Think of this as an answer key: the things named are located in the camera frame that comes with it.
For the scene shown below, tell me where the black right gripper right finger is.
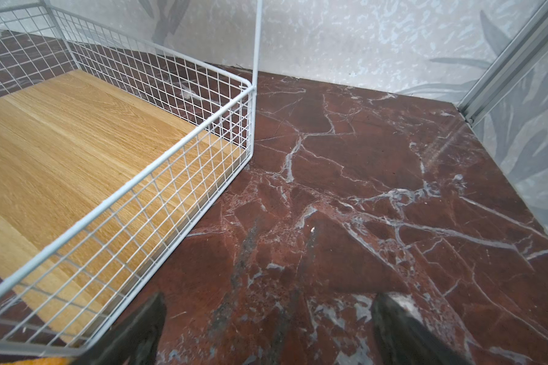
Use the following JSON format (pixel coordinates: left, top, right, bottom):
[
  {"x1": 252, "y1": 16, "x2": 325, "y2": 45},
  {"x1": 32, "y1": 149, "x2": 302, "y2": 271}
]
[{"x1": 371, "y1": 293, "x2": 469, "y2": 364}]

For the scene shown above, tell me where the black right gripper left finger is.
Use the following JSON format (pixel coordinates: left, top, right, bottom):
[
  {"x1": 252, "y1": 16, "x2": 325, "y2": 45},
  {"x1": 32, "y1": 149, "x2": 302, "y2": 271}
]
[{"x1": 73, "y1": 292, "x2": 167, "y2": 365}]

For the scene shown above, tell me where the white wire wooden shelf rack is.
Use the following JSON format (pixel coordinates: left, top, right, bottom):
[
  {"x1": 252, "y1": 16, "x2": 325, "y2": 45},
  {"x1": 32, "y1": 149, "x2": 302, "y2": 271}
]
[{"x1": 0, "y1": 1, "x2": 258, "y2": 357}]

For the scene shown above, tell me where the aluminium frame profile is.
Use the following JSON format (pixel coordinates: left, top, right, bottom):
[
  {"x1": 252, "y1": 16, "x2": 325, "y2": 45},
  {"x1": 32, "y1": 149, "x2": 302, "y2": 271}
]
[{"x1": 458, "y1": 1, "x2": 548, "y2": 126}]

